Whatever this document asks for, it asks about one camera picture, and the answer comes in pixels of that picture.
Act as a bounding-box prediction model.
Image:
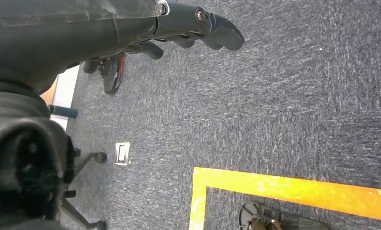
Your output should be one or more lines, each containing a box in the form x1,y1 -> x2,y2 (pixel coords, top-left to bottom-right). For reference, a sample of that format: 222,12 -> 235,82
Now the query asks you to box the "white board panel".
50,65 -> 81,131

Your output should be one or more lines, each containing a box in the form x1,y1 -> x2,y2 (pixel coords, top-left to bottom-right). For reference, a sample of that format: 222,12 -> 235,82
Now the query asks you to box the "orange wooden panel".
39,76 -> 59,106

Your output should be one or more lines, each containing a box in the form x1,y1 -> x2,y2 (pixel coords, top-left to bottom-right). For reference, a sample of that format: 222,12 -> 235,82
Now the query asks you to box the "dark teal cylinder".
48,104 -> 79,120

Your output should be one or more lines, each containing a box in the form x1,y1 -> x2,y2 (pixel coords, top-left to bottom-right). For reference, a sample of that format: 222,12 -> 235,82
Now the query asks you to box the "black office chair base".
58,147 -> 108,230

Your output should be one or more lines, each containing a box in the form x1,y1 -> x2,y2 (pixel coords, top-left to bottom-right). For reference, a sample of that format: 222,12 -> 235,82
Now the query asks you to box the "white floor socket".
115,142 -> 131,167

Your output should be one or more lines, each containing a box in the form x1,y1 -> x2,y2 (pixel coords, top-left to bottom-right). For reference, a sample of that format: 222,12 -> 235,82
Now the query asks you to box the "yellow floor tape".
188,167 -> 381,230

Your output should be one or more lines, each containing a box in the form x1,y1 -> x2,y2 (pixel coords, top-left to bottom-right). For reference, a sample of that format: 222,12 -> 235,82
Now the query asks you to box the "dark grey robot foot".
239,202 -> 332,230

